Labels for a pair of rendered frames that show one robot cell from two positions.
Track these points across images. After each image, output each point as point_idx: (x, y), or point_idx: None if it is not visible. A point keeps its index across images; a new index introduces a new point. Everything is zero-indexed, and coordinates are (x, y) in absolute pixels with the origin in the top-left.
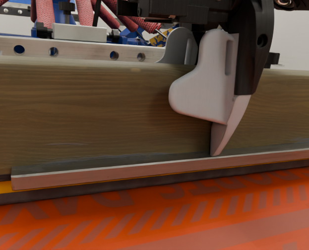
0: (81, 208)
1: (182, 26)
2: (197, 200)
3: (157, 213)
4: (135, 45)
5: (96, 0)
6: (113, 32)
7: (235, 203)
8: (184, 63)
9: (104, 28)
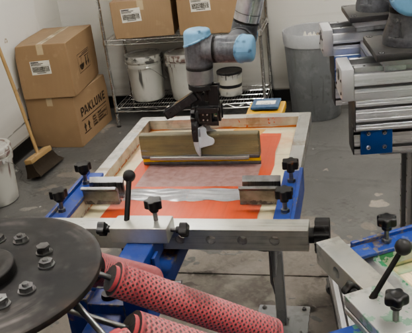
0: None
1: (196, 128)
2: None
3: None
4: (100, 221)
5: (131, 185)
6: (106, 223)
7: None
8: (199, 136)
9: (120, 215)
